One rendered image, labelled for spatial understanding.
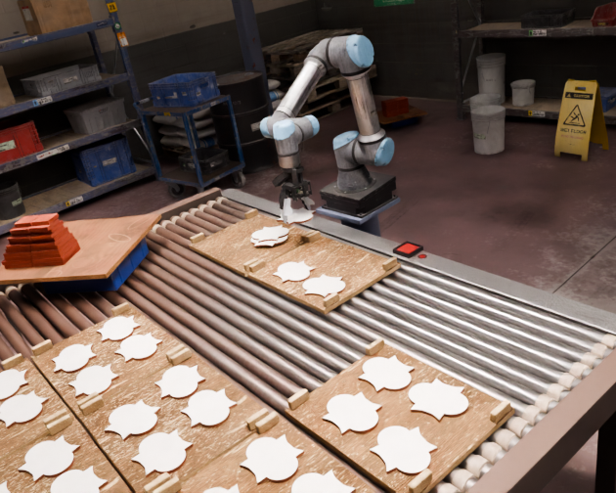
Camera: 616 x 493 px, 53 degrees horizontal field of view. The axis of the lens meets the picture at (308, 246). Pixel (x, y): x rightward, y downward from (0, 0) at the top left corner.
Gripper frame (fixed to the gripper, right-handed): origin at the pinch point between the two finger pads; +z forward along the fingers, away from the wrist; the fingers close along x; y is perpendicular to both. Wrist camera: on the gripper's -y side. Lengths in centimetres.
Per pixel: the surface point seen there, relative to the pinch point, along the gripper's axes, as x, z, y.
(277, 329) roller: -39, 14, 35
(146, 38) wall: 183, -17, -491
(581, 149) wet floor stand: 337, 98, -76
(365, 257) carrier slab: 6.2, 11.8, 28.0
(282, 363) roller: -48, 13, 50
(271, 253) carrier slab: -11.3, 12.1, -4.2
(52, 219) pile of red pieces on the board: -70, -14, -51
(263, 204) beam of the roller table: 18, 15, -51
